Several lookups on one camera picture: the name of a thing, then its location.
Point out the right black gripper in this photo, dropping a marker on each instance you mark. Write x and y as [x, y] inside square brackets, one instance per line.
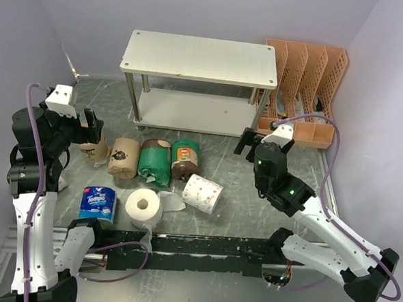
[248, 138]

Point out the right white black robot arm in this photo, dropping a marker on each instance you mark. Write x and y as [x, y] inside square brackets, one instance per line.
[362, 269]

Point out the white two-tier shelf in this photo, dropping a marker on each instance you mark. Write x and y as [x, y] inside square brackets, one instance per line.
[205, 60]

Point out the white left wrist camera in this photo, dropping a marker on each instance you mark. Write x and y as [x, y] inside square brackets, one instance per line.
[62, 101]

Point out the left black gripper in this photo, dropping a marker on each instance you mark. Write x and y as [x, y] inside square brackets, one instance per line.
[84, 134]

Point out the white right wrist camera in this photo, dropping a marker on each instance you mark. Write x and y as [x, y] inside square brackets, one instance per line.
[282, 135]

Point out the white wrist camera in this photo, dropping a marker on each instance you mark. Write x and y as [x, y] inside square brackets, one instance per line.
[62, 101]
[282, 135]

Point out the blue Tempo wrapped roll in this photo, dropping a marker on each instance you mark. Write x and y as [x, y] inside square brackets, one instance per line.
[98, 203]

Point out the green brown roll orange label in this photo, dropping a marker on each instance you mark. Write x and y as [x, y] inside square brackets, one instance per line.
[185, 159]

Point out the lying beige roll cloud print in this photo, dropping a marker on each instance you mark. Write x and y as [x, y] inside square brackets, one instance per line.
[124, 158]

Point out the orange plastic file organizer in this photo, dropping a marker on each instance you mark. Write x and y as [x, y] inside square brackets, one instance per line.
[308, 77]

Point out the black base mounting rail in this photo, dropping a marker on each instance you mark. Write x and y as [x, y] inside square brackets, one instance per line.
[245, 256]

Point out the upright beige wrapped roll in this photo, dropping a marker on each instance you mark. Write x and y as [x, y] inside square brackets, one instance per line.
[96, 153]

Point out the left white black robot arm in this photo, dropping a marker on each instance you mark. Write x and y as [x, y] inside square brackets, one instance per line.
[42, 135]

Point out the plain white toilet roll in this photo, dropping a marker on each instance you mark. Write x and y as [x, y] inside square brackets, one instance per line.
[146, 207]

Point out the white roll pink dots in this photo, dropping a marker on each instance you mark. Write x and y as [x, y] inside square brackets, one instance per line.
[201, 193]

